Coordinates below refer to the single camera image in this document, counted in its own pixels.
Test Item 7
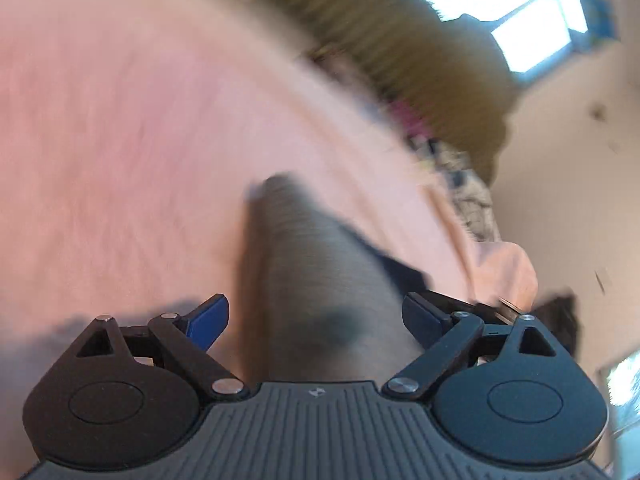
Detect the pink bed sheet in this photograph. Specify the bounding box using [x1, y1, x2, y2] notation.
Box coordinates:
[0, 0, 540, 391]

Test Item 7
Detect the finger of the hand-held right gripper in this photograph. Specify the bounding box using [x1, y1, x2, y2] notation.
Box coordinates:
[425, 288, 523, 325]

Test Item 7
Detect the pile of mixed clothes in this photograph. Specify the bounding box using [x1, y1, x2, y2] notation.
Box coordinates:
[407, 135, 503, 243]

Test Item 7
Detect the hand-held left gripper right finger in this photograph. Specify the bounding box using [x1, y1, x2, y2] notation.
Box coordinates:
[381, 292, 558, 402]

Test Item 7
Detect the pink crumpled garment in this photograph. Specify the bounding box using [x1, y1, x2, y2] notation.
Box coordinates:
[392, 100, 426, 138]

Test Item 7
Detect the window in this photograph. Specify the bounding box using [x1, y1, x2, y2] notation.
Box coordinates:
[400, 0, 626, 78]

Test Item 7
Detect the grey and navy knit sweater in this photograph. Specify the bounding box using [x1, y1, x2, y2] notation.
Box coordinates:
[241, 174, 437, 386]

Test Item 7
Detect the olive tufted headboard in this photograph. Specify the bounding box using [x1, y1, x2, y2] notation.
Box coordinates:
[252, 0, 523, 186]

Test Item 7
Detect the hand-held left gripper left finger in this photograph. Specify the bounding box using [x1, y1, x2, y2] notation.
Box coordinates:
[75, 293, 249, 402]

